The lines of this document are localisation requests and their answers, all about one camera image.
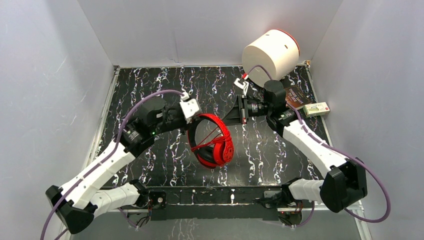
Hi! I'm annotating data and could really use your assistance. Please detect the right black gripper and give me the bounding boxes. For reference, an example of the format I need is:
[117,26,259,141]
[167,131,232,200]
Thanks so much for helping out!
[218,94,272,126]

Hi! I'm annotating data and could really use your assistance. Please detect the red headphone cable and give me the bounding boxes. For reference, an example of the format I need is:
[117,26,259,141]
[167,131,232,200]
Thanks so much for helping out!
[190,125,231,154]

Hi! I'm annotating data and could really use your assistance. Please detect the red black headphones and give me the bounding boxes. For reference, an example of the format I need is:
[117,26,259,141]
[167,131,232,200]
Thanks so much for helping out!
[186,113,235,169]

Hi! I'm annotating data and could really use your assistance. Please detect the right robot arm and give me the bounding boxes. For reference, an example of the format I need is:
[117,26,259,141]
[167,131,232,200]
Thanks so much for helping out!
[223,78,368,213]

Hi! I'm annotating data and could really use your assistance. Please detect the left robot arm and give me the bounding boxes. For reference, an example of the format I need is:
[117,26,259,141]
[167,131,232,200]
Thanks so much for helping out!
[45,93,201,235]

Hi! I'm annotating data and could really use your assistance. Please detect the dark paperback book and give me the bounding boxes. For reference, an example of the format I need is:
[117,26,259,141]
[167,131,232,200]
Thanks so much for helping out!
[284,85,313,110]

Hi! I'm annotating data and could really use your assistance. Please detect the white cylindrical container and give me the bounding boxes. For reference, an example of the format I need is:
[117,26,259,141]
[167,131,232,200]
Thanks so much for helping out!
[241,29,300,88]

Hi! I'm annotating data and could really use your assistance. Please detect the small green white box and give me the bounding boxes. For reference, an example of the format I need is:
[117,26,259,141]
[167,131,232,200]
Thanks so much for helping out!
[303,102,331,118]

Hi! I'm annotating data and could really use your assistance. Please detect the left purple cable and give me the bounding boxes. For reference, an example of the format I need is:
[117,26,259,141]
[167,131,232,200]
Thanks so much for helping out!
[39,89,186,240]

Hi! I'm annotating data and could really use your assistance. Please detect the purple cable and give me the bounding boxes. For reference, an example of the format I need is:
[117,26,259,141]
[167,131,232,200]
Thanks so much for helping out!
[243,64,392,223]
[39,89,186,240]

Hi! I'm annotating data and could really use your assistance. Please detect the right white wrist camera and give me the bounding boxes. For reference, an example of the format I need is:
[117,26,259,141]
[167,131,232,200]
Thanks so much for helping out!
[233,73,249,97]

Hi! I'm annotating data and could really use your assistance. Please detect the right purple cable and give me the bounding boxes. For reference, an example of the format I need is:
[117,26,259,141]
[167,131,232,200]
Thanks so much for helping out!
[243,64,392,223]

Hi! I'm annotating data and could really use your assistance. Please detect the black front mounting rail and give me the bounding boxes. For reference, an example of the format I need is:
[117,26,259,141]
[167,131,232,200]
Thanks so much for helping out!
[149,186,288,221]

